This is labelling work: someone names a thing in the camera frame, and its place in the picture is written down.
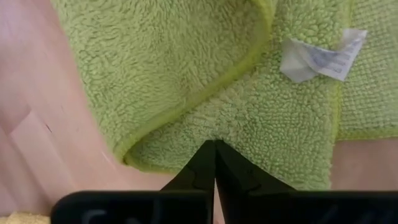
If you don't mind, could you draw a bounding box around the light green microfiber towel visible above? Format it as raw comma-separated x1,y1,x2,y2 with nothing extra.
49,0,398,191

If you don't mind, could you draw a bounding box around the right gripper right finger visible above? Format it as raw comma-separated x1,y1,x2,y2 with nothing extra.
215,139,398,224

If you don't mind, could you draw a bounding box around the yellow microfiber towel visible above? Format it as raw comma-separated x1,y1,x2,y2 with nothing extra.
0,211,52,224

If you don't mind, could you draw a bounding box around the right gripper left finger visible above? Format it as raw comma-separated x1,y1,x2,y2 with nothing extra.
50,139,216,224

